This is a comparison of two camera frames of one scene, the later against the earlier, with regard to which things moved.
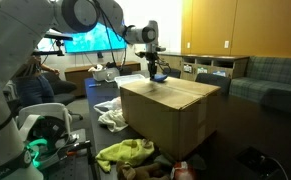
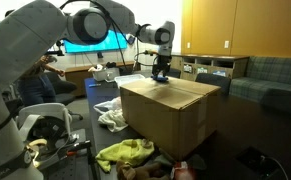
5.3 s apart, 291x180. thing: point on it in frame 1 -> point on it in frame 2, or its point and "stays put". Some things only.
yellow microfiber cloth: [127, 151] stays put
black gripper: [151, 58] -> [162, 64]
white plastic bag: [113, 104] stays put
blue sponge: [159, 77] stays put
